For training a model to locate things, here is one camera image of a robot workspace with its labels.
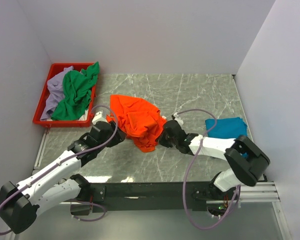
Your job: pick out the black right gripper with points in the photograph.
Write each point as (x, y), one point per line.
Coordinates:
(165, 137)

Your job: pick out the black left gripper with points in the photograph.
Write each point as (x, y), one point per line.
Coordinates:
(117, 135)

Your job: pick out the orange t shirt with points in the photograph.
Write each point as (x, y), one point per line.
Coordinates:
(139, 119)

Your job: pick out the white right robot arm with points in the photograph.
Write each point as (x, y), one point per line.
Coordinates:
(246, 160)

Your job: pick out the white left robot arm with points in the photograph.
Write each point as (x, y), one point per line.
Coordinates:
(21, 203)

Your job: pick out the green t shirt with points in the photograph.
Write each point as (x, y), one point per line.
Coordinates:
(77, 90)

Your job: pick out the folded teal t shirt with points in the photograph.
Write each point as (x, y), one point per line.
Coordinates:
(222, 136)

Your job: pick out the lavender t shirt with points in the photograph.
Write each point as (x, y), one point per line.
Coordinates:
(56, 93)

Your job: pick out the red plastic bin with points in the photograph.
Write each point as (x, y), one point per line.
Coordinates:
(55, 69)

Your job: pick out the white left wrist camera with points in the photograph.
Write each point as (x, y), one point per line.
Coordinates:
(99, 117)

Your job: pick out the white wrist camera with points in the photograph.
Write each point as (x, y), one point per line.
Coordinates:
(175, 116)
(99, 117)

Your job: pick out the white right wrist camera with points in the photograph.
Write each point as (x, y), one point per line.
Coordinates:
(175, 116)

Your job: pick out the black table edge rail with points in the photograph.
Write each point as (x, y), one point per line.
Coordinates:
(132, 196)

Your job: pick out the aluminium frame rail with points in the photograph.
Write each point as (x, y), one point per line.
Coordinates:
(262, 192)

